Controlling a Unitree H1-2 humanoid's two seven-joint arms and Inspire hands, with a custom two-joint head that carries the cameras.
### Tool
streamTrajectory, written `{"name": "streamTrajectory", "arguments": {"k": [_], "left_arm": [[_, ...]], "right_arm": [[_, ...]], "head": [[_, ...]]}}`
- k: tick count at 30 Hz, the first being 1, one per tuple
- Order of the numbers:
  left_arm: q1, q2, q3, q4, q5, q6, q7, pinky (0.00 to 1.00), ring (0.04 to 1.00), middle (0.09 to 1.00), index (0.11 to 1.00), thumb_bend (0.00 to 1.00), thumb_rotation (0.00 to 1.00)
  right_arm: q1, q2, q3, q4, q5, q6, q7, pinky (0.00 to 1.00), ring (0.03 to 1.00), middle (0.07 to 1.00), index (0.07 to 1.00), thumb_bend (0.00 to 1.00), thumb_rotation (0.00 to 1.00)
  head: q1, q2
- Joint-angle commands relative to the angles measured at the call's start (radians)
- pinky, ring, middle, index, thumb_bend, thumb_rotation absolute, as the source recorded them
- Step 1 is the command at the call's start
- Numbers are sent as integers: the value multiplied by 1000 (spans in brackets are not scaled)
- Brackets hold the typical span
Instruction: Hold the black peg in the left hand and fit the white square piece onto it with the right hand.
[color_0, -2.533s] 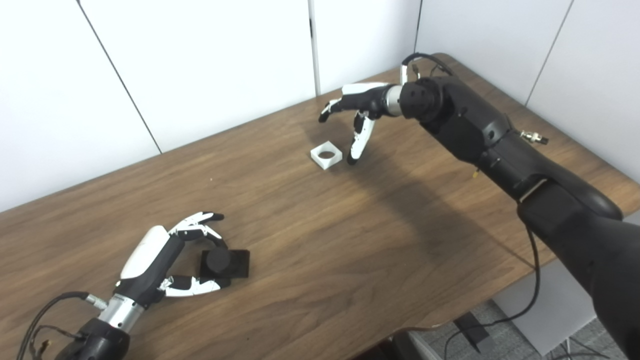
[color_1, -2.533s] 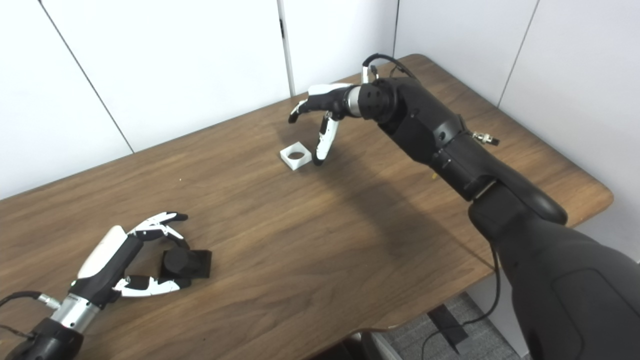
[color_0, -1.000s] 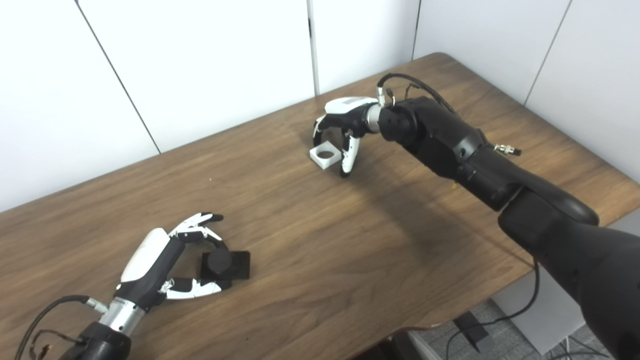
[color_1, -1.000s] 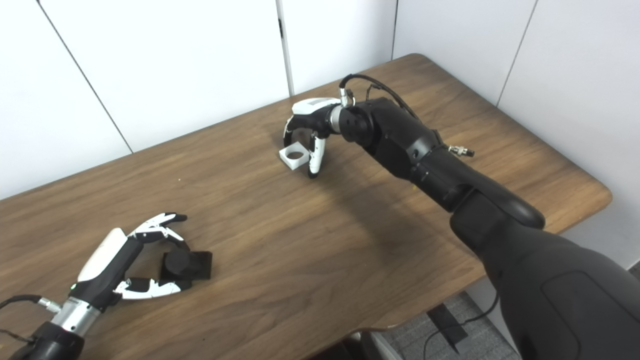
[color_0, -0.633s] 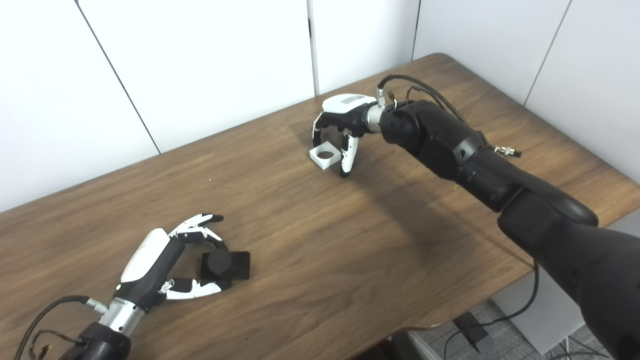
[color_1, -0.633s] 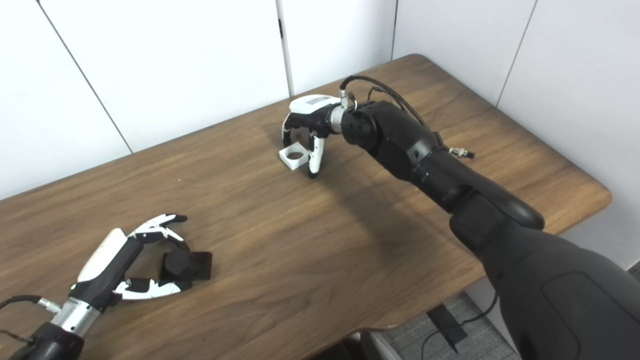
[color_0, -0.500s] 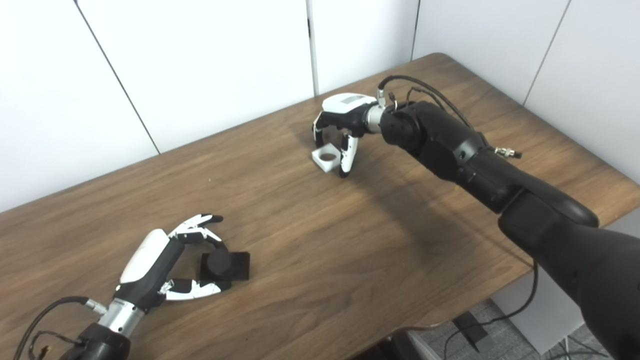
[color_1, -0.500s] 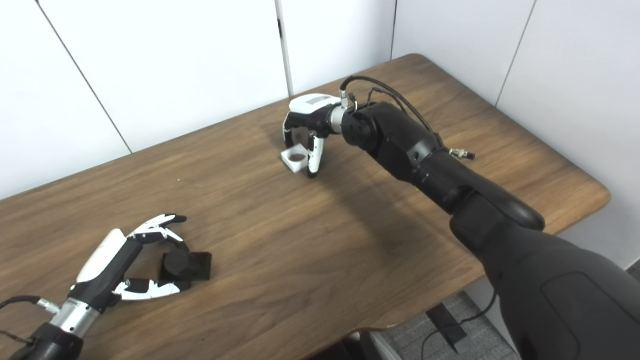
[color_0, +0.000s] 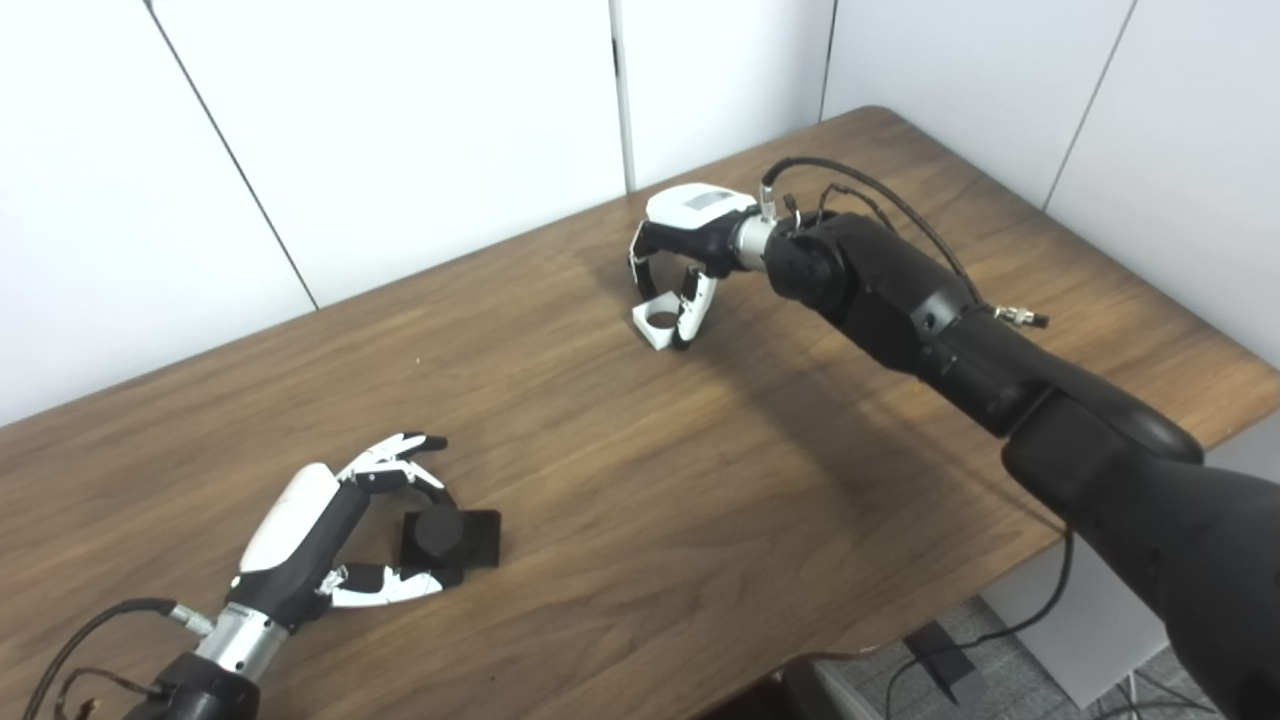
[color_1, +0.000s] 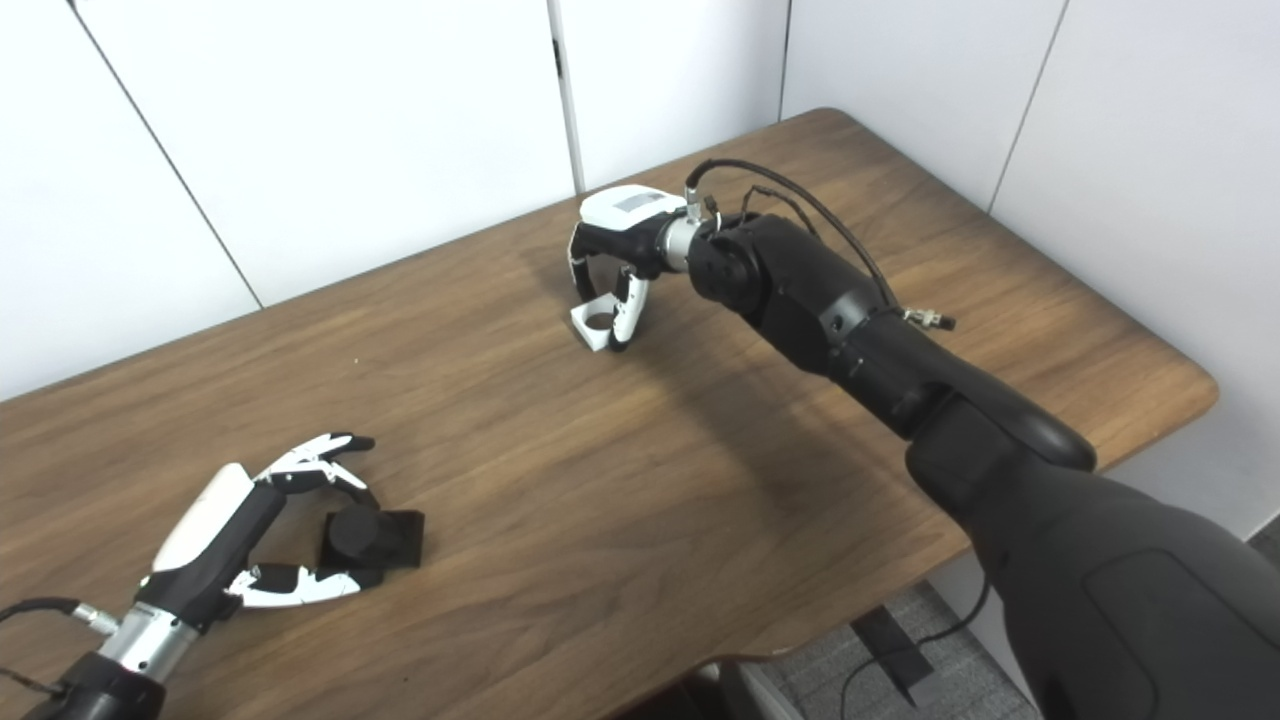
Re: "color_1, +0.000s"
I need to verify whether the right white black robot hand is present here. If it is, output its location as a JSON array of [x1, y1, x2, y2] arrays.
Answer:
[[568, 185, 691, 353]]

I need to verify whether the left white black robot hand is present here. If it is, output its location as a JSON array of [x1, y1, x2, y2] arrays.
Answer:
[[135, 432, 381, 633]]

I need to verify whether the white square piece with hole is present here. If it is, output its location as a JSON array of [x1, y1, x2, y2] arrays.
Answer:
[[570, 297, 623, 353]]

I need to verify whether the black peg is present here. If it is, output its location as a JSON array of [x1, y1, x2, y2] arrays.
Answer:
[[318, 507, 426, 573]]

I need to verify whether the black table foot bar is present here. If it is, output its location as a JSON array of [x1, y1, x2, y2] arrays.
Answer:
[[850, 605, 936, 706]]

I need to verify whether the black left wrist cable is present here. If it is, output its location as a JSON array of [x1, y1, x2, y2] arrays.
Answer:
[[0, 597, 121, 641]]

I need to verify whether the thin black floor cable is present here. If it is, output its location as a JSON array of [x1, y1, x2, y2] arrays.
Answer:
[[840, 578, 991, 720]]

